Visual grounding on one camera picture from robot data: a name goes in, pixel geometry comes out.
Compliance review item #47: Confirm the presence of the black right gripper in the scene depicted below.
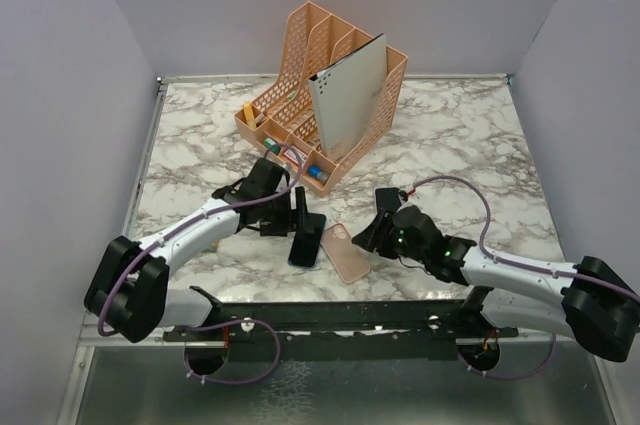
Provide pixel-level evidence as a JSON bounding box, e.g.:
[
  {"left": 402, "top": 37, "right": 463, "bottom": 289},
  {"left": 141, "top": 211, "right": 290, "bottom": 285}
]
[{"left": 352, "top": 207, "right": 428, "bottom": 263}]

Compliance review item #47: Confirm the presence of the red white staples box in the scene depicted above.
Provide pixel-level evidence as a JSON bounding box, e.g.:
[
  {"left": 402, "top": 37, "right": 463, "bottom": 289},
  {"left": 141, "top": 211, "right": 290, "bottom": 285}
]
[{"left": 281, "top": 144, "right": 307, "bottom": 167}]

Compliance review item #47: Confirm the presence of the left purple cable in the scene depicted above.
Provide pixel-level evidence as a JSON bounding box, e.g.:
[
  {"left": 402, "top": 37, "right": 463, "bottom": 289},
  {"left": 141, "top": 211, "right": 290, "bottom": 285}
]
[{"left": 97, "top": 143, "right": 307, "bottom": 386}]

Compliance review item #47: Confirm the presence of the blue grey round stamp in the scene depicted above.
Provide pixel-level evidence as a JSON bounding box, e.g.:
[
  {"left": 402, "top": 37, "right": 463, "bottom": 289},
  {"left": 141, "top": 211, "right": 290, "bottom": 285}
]
[{"left": 307, "top": 165, "right": 329, "bottom": 184}]

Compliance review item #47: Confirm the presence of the black smartphone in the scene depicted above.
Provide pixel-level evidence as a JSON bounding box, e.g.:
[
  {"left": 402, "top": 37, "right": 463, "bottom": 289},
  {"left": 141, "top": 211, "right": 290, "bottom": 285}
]
[{"left": 374, "top": 187, "right": 405, "bottom": 212}]

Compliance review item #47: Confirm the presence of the blue-edged smartphone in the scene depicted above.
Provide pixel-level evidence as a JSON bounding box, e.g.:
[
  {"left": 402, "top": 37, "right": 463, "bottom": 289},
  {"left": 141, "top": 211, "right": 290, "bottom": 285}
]
[{"left": 288, "top": 213, "right": 326, "bottom": 269}]

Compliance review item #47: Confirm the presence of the grey folder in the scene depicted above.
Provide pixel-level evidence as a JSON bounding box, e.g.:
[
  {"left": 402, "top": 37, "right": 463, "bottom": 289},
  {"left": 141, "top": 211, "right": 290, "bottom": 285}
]
[{"left": 308, "top": 34, "right": 387, "bottom": 162}]

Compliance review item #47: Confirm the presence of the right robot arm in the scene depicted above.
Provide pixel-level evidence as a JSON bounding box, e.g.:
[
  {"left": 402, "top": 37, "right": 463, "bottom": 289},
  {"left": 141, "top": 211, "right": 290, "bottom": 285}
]
[{"left": 352, "top": 205, "right": 639, "bottom": 363}]

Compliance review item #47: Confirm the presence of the green stamp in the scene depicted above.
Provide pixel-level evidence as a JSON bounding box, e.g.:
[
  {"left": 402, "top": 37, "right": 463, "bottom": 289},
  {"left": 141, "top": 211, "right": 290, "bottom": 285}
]
[{"left": 264, "top": 137, "right": 280, "bottom": 154}]

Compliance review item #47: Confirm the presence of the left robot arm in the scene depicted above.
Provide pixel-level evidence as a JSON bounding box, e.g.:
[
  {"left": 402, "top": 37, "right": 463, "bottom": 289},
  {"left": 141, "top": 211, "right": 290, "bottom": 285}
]
[{"left": 84, "top": 158, "right": 311, "bottom": 343}]

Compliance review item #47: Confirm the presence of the peach plastic desk organizer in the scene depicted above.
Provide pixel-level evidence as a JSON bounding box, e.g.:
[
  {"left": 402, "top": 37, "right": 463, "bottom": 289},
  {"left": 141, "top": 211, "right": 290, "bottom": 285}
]
[{"left": 235, "top": 2, "right": 408, "bottom": 197}]

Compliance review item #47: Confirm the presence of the yellow item in organizer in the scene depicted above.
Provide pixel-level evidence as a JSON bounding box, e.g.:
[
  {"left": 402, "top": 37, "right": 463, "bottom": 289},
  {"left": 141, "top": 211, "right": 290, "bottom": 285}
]
[{"left": 243, "top": 102, "right": 257, "bottom": 130}]

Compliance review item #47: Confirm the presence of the pink phone case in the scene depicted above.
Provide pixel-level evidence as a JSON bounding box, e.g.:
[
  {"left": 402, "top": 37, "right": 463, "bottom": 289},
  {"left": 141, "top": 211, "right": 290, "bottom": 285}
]
[{"left": 321, "top": 223, "right": 371, "bottom": 284}]

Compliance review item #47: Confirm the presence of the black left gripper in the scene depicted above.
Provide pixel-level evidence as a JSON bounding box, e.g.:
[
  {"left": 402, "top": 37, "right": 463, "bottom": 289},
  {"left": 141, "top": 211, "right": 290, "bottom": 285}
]
[{"left": 259, "top": 185, "right": 313, "bottom": 236}]

